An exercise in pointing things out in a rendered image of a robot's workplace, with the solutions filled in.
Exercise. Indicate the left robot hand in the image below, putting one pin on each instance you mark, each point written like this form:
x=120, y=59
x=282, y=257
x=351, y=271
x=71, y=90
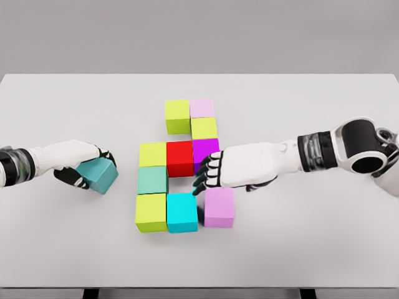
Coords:
x=78, y=152

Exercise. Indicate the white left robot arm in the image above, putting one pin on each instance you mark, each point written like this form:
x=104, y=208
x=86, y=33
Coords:
x=22, y=163

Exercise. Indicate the magenta cube block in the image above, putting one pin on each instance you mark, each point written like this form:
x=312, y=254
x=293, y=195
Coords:
x=204, y=149

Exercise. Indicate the yellow-green cube block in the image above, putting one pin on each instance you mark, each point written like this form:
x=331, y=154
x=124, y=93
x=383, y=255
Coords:
x=151, y=213
x=204, y=128
x=152, y=154
x=177, y=116

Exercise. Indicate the teal cube block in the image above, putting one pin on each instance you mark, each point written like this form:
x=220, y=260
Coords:
x=99, y=176

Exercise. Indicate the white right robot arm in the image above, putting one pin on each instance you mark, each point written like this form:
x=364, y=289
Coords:
x=343, y=146

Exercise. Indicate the pale pink cube block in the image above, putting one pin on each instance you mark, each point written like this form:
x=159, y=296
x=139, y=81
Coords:
x=202, y=108

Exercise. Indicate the red cube block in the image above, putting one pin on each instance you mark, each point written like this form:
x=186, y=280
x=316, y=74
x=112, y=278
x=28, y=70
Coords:
x=180, y=159

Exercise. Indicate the cyan cube block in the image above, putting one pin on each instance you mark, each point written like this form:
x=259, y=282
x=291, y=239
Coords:
x=182, y=213

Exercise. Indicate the lilac cube block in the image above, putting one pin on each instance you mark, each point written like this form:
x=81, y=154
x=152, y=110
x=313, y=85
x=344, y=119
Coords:
x=219, y=208

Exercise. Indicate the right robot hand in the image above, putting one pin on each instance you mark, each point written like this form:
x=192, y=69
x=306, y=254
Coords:
x=240, y=166

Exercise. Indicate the sea-green cube block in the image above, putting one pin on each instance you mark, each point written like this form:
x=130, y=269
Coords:
x=151, y=180

